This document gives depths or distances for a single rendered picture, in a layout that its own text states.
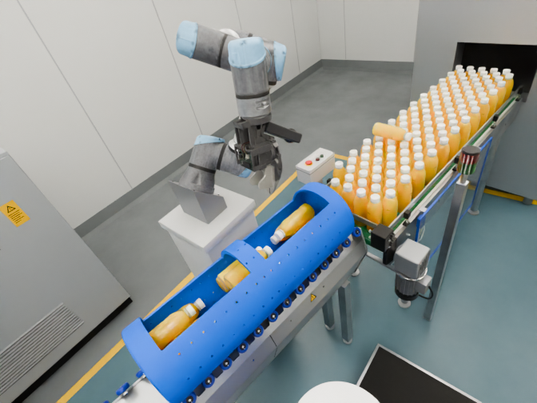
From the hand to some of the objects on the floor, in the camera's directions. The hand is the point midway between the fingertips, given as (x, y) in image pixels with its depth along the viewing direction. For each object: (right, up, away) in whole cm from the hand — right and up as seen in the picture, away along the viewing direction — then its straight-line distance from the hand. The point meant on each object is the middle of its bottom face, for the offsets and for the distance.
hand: (272, 188), depth 82 cm
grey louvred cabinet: (-194, -143, +131) cm, 274 cm away
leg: (+40, -86, +126) cm, 158 cm away
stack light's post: (+101, -78, +118) cm, 173 cm away
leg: (+49, -92, +117) cm, 156 cm away
